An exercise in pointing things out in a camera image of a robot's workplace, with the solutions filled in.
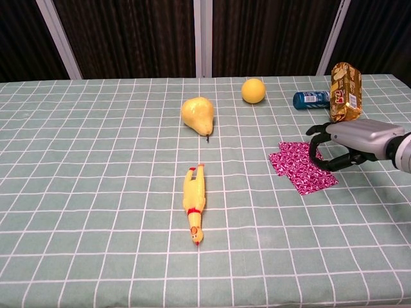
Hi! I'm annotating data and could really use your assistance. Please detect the green white-grid tablecloth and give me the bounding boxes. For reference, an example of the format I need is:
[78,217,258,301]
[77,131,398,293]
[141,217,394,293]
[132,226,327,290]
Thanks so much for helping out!
[0,74,411,308]

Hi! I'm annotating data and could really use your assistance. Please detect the dark white-framed partition panel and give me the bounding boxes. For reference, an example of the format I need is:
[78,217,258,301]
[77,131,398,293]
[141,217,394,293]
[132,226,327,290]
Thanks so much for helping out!
[330,0,411,76]
[53,0,205,80]
[200,0,351,78]
[0,0,83,83]

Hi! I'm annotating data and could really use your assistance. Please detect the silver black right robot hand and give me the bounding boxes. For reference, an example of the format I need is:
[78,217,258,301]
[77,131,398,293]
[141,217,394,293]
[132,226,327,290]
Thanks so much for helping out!
[305,119,406,171]

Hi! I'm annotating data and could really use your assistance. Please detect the gold snack packet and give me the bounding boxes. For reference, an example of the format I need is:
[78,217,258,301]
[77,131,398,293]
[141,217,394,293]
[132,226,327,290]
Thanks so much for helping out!
[329,62,363,124]

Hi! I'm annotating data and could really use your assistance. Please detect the yellow rubber chicken toy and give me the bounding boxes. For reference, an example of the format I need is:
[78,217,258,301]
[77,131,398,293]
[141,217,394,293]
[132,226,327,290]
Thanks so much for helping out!
[182,163,206,247]

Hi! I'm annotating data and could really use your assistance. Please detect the yellow pear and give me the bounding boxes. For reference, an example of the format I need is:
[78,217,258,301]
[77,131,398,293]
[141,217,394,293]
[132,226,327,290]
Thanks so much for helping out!
[180,96,215,144]

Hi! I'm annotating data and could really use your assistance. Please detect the blue drink can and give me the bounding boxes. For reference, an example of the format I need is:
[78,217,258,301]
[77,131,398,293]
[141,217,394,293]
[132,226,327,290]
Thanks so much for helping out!
[292,90,332,111]

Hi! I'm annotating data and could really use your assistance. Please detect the yellow ball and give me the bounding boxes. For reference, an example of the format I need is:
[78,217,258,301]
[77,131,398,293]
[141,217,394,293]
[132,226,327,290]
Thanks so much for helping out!
[241,78,267,104]

